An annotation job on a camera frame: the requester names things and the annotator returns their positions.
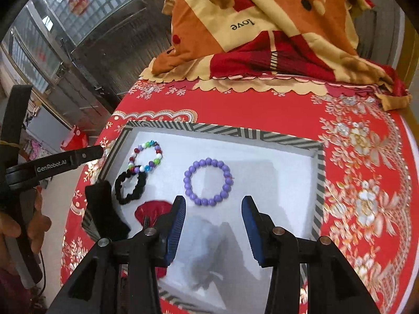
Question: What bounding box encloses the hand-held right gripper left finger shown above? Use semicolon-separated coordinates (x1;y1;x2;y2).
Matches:
49;195;187;314

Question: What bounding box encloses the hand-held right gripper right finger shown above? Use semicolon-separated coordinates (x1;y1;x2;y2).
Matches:
241;195;380;314

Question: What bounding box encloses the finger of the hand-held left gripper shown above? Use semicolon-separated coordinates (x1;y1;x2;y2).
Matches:
70;144;104;167

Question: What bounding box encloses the black scrunchie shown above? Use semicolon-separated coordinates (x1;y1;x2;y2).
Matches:
114;164;148;207

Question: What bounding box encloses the striped shallow tray box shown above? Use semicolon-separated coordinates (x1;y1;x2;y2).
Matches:
81;121;326;311

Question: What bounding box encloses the black cloth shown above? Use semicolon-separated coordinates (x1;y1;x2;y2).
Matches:
85;181;131;241

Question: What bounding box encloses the purple bead bracelet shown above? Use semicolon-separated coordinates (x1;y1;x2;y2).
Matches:
184;159;234;207

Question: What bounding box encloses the multicolour bead bracelet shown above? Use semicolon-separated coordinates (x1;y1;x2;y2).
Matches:
128;140;163;175

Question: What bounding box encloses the person's left hand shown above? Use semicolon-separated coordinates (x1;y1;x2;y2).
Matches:
0;190;52;262

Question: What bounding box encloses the red paper bag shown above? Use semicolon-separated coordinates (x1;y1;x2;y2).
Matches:
60;125;88;151

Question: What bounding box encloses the metal door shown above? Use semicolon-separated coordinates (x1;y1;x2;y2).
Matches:
59;0;174;138

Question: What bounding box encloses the red floral tablecloth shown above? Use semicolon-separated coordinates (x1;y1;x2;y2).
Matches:
60;78;416;314

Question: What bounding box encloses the orange red printed blanket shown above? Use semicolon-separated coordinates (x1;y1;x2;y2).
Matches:
141;0;413;112

